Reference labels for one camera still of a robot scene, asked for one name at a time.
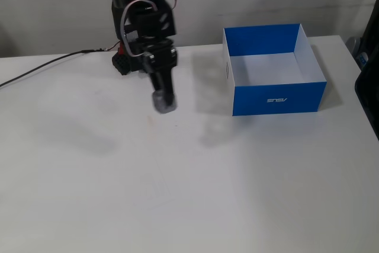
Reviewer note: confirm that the blue and white cardboard box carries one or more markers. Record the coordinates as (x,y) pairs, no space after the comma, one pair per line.
(275,99)

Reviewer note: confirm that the black hard-backed chair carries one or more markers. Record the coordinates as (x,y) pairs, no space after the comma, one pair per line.
(368,87)

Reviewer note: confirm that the gray cube block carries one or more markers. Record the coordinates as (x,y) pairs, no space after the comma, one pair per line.
(158,103)

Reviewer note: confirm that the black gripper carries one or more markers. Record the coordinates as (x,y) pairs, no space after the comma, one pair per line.
(161,79)

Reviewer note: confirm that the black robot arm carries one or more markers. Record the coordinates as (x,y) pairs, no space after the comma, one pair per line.
(142,13)

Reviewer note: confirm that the red clamp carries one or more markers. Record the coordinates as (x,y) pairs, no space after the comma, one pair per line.
(120,49)

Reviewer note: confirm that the gray and blue chair part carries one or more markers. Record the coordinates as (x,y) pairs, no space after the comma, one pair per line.
(358,51)

